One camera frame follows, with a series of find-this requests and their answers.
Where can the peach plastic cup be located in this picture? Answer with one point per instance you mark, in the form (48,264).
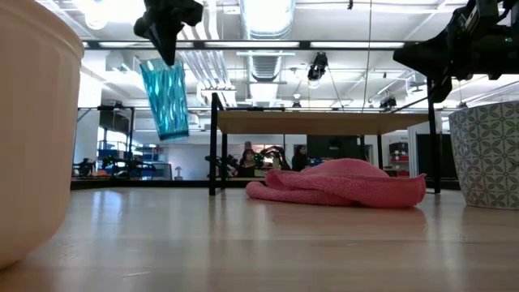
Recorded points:
(32,121)

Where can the black overhead frame bar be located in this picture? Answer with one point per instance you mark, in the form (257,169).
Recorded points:
(243,44)

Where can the wooden shelf with black legs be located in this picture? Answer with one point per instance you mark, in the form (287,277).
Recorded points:
(308,121)

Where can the black background station frame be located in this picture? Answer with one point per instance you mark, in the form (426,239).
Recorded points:
(121,108)

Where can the teal faceted plastic tumbler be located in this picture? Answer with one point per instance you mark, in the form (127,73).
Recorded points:
(166,101)

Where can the white patterned ceramic mug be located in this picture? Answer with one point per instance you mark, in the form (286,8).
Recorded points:
(482,154)

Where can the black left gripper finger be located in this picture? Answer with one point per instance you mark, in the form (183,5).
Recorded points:
(168,48)

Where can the person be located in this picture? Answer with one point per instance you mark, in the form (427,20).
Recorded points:
(300,158)
(247,144)
(247,164)

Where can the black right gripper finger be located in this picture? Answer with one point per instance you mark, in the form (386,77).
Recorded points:
(425,57)
(440,89)

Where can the black hanging camera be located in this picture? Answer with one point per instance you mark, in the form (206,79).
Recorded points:
(318,65)

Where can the silver ceiling air duct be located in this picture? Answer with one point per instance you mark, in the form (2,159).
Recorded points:
(267,16)

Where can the pink cloth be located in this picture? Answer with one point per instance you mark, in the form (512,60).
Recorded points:
(344,182)

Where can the black table frame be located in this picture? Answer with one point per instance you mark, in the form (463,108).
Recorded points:
(121,183)

